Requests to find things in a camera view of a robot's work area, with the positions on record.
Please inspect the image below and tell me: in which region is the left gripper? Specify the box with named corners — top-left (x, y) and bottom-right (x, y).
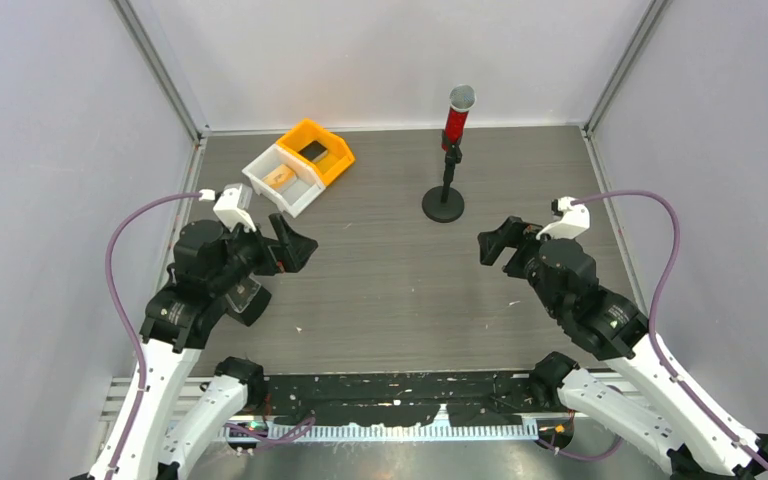
top-left (210, 212), bottom-right (316, 295)

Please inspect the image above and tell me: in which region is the red microphone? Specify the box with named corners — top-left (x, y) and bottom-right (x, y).
top-left (443, 84), bottom-right (476, 149)

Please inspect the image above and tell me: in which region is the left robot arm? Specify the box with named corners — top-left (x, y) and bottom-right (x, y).
top-left (83, 213), bottom-right (318, 479)

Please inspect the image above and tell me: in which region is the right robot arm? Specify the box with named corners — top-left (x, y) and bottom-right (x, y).
top-left (478, 217), bottom-right (768, 479)

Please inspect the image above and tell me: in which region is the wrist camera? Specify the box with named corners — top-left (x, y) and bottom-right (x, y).
top-left (537, 196), bottom-right (591, 240)
top-left (213, 183), bottom-right (258, 233)

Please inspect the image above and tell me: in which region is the black card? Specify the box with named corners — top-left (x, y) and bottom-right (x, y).
top-left (298, 140), bottom-right (328, 164)

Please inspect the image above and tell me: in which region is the white plastic bin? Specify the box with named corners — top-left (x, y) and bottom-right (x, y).
top-left (242, 144), bottom-right (326, 218)

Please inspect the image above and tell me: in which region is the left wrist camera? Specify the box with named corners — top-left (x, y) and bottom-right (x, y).
top-left (213, 183), bottom-right (258, 233)

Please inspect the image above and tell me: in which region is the clear plastic holder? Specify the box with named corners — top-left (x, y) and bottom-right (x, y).
top-left (224, 278), bottom-right (272, 327)

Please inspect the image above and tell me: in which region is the orange plastic bin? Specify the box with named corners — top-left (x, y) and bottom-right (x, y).
top-left (277, 118), bottom-right (356, 187)

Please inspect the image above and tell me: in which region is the tan card in white bin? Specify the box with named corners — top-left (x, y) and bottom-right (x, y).
top-left (262, 164), bottom-right (297, 192)

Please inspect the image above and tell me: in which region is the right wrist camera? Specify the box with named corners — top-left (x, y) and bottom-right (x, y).
top-left (537, 196), bottom-right (591, 240)

